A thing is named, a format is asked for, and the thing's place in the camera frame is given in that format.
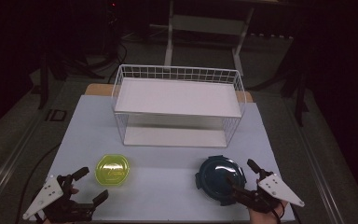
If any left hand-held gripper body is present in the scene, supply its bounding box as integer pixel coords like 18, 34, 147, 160
22, 174, 97, 224

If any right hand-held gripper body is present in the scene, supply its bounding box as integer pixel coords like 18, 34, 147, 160
233, 170, 306, 215

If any dark blue lidded container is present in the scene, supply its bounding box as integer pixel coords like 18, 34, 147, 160
194, 155, 247, 207

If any green translucent container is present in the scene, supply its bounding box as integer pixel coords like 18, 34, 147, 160
94, 153, 131, 188

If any white wire shelf rack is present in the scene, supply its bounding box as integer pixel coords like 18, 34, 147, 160
111, 63, 247, 148

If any person's left hand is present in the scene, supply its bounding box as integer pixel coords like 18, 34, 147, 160
42, 185, 79, 224

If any person's right hand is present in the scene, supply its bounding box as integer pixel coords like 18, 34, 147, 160
248, 200, 289, 224

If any black floor socket box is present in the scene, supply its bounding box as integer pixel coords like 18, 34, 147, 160
45, 108, 68, 122

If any pale blue table cover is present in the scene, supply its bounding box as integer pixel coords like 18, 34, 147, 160
29, 94, 296, 222

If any black stand leg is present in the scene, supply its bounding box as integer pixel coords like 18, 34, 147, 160
37, 52, 49, 110
281, 71, 310, 127

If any right hand-held gripper cable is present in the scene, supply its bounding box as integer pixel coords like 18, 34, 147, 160
269, 207, 283, 224

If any black floor cable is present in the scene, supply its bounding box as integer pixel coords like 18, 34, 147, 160
14, 142, 62, 224

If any metal floor rail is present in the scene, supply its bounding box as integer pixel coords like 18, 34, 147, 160
283, 96, 348, 224
0, 115, 46, 208

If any bundle of black cables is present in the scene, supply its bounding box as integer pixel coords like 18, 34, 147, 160
50, 40, 129, 84

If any white metal stand frame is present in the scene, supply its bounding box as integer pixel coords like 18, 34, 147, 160
163, 0, 255, 77

